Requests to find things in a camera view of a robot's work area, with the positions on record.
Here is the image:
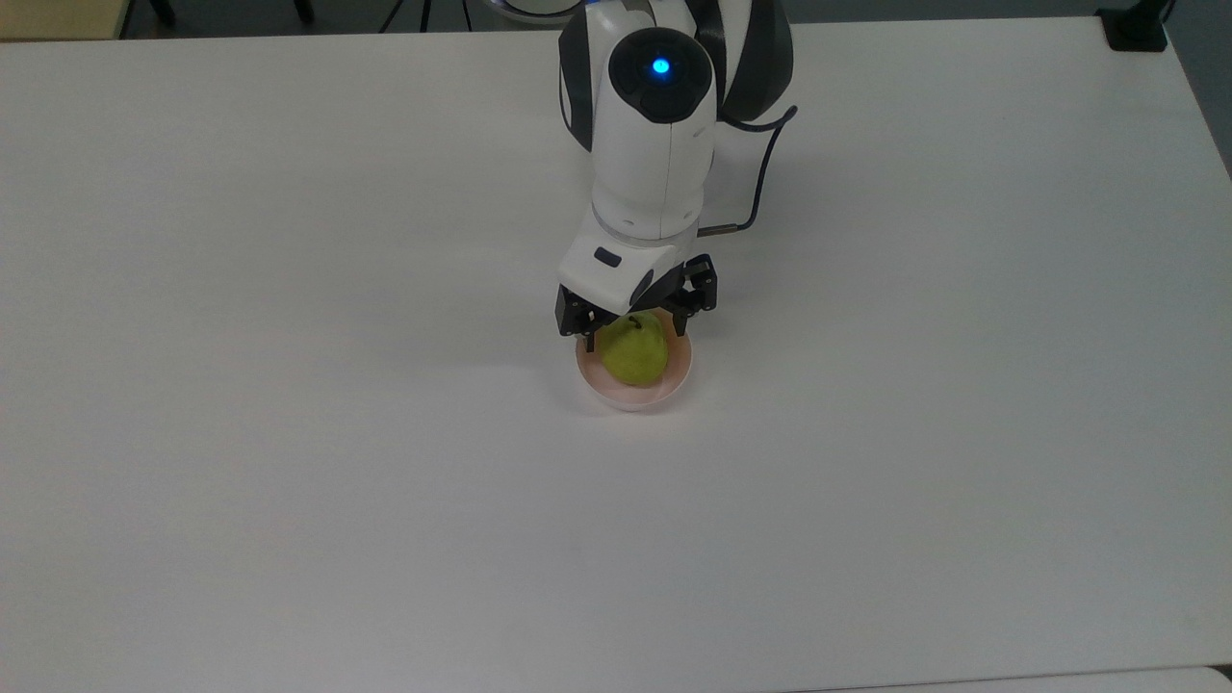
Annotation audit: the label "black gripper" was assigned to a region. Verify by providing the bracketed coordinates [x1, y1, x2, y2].
[555, 254, 719, 353]

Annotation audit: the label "green pear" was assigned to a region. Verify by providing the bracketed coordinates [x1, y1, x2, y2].
[601, 315, 670, 386]

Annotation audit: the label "pink plastic bowl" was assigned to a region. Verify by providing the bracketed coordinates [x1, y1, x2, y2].
[575, 310, 694, 413]

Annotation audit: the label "black tripod legs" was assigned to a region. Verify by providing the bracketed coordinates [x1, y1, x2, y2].
[380, 0, 475, 33]

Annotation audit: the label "light wooden furniture top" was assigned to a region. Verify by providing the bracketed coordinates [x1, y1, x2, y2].
[0, 0, 133, 41]

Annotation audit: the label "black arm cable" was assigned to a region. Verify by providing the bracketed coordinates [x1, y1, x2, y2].
[697, 104, 800, 238]

